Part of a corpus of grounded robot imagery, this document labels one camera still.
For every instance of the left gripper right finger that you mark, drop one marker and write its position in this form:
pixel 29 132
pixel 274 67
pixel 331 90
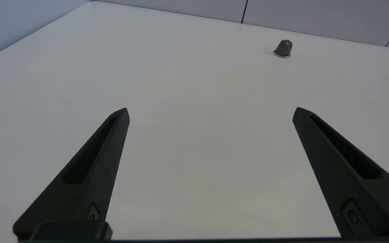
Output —
pixel 343 175

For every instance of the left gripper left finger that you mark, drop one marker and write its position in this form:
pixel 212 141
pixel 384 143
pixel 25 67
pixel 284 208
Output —
pixel 89 175

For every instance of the dark grey coffee capsule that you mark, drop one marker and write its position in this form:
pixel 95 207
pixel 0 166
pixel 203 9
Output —
pixel 284 48

